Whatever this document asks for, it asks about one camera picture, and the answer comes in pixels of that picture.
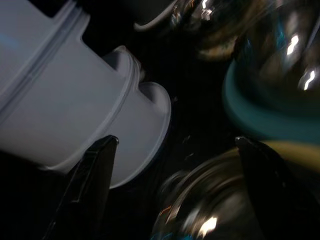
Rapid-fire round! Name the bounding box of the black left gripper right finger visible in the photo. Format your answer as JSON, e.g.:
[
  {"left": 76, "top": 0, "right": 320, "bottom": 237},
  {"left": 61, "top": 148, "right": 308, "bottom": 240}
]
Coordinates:
[{"left": 234, "top": 136, "right": 320, "bottom": 240}]

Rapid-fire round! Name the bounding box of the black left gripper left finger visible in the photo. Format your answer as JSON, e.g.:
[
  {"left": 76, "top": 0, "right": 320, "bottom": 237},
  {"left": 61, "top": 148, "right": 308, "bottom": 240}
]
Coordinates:
[{"left": 49, "top": 134, "right": 120, "bottom": 240}]

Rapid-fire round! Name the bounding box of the steel strainer basin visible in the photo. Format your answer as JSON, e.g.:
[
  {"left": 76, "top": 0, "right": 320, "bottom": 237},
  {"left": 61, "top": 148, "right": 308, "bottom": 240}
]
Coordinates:
[{"left": 151, "top": 146, "right": 267, "bottom": 240}]

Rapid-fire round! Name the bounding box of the yellow plate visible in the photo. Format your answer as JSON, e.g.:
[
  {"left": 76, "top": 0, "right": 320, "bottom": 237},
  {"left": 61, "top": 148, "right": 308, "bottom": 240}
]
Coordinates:
[{"left": 259, "top": 139, "right": 320, "bottom": 167}]

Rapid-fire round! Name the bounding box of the blue plate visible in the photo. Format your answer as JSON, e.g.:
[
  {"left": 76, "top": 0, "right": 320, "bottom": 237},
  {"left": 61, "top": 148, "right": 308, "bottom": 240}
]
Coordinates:
[{"left": 221, "top": 58, "right": 320, "bottom": 144}]

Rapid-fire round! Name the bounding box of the white tiered storage rack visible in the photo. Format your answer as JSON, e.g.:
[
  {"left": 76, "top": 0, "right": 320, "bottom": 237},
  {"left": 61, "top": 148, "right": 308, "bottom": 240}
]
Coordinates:
[{"left": 0, "top": 0, "right": 173, "bottom": 190}]

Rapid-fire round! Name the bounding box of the steel pot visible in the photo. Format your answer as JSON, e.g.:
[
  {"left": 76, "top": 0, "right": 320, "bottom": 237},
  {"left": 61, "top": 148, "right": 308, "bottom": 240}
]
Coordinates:
[{"left": 233, "top": 0, "right": 320, "bottom": 120}]

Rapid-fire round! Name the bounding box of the steel bowl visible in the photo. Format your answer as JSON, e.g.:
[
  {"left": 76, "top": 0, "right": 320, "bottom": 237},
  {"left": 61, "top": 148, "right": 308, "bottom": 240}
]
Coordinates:
[{"left": 169, "top": 0, "right": 278, "bottom": 62}]

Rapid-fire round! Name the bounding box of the white filter hose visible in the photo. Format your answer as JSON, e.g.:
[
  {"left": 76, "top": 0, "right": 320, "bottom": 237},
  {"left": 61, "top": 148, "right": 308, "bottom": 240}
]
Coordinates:
[{"left": 133, "top": 0, "right": 182, "bottom": 33}]

